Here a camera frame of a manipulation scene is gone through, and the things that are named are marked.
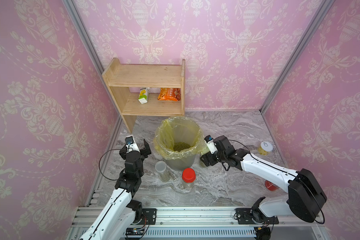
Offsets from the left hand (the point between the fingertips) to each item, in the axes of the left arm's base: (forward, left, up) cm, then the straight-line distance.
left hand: (137, 142), depth 78 cm
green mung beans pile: (+9, -22, -17) cm, 29 cm away
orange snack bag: (+34, -15, +6) cm, 37 cm away
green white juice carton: (+33, +2, +6) cm, 33 cm away
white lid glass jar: (-12, -13, -3) cm, 18 cm away
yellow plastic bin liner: (+11, -21, -9) cm, 25 cm away
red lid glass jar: (-15, -27, -8) cm, 32 cm away
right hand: (-1, -38, -10) cm, 39 cm away
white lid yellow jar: (+7, -76, -15) cm, 78 cm away
